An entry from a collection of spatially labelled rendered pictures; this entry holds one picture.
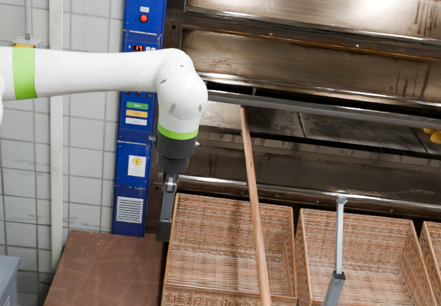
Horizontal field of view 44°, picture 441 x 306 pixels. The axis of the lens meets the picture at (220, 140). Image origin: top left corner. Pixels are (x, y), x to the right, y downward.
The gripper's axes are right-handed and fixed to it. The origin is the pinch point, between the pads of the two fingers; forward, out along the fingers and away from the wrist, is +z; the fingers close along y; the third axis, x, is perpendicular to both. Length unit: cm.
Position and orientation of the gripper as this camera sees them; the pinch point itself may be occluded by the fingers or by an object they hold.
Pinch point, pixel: (164, 218)
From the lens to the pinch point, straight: 140.1
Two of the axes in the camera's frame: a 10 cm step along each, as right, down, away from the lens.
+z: -1.7, 8.6, 4.9
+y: 0.2, 5.0, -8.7
